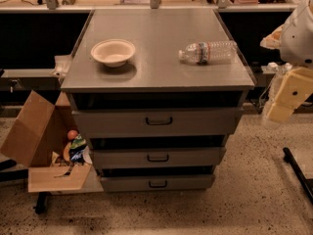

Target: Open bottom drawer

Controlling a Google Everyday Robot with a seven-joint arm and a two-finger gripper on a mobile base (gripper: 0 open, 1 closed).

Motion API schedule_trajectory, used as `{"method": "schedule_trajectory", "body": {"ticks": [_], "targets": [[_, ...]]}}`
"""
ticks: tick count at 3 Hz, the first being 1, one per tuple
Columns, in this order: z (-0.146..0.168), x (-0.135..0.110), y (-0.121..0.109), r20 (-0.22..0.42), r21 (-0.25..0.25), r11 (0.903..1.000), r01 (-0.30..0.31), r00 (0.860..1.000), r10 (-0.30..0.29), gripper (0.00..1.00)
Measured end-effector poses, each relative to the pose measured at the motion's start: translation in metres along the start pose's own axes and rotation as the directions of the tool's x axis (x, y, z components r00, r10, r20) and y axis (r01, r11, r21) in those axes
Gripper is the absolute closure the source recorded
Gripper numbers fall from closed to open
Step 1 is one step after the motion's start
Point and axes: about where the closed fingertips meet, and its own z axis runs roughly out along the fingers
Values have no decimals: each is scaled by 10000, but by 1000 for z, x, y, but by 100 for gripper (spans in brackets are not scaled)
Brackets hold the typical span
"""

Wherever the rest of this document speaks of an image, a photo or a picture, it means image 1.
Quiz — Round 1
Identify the white power adapter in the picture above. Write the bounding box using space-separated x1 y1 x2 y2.
267 62 279 71

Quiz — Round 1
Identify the grey drawer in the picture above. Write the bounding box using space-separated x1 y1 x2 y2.
92 147 226 169
100 174 215 192
72 108 243 138

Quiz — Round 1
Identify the grey middle drawer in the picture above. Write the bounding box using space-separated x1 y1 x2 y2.
92 147 226 169

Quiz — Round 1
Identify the clear plastic water bottle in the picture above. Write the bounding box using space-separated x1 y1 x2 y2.
178 40 237 65

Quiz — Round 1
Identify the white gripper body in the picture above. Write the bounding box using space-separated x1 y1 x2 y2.
265 67 313 123

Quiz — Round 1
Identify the white paper bowl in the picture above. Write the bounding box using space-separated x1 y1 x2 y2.
91 39 136 68

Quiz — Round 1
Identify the black floor bar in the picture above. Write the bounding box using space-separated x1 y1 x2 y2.
283 147 313 205

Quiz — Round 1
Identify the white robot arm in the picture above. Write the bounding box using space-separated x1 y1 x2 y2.
260 0 313 125

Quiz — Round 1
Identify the grey bottom drawer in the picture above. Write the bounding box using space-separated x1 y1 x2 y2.
100 174 215 192

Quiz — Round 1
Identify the orange ball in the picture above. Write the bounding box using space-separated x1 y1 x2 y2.
67 130 78 140

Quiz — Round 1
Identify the grey top drawer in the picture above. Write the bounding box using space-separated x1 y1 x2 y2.
72 108 243 138

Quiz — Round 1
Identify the green blue snack bag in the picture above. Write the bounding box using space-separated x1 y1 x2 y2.
68 134 87 164

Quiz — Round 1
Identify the grey metal drawer cabinet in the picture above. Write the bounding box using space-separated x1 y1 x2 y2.
62 8 254 179

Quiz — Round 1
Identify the brown cardboard box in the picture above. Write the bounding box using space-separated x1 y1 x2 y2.
1 91 99 194

